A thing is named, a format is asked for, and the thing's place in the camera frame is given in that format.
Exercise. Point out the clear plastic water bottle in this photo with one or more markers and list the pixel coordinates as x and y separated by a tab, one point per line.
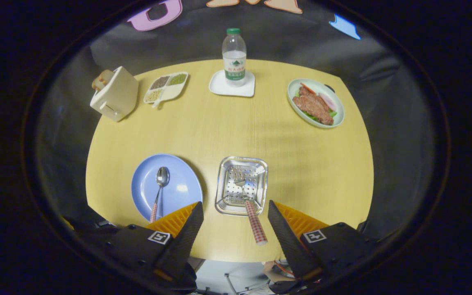
234	57

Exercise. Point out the blue round plate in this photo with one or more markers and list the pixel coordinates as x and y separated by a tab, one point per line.
178	184

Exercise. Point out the black backdrop cloth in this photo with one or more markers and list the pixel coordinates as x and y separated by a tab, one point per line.
383	102

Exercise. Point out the white square coaster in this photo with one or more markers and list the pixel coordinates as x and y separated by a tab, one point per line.
221	87

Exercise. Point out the white divided dish with grains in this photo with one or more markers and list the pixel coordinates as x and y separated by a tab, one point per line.
166	87

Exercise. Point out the perforated steel square tray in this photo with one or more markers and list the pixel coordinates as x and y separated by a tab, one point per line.
230	196

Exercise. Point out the green plate with meat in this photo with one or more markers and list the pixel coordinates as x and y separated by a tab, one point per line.
316	104

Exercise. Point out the cream toaster with bread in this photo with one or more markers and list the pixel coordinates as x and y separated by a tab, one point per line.
115	96

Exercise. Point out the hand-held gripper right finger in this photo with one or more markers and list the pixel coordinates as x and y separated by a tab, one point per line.
285	235

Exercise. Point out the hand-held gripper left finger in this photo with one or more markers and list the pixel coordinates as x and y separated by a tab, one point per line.
187	235

